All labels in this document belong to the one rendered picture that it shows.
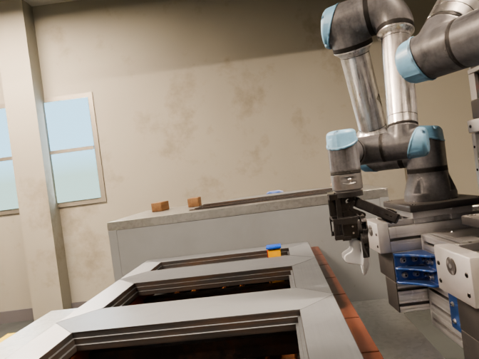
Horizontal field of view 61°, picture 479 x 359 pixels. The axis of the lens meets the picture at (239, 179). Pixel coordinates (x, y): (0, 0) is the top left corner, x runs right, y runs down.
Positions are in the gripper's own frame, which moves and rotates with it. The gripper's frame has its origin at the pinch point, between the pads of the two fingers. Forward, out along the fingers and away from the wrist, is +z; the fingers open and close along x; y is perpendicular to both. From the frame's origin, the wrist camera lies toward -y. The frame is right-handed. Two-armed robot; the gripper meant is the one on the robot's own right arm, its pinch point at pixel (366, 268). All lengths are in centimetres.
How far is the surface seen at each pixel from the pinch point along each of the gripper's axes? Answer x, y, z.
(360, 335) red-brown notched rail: 19.1, 6.6, 8.5
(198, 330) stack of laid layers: 9.5, 42.4, 7.9
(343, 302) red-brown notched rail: -2.4, 6.4, 8.6
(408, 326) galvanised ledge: -18.8, -13.5, 23.3
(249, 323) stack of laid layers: 9.5, 30.1, 7.4
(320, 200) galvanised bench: -81, 1, -11
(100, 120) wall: -301, 190, -102
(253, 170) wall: -312, 42, -30
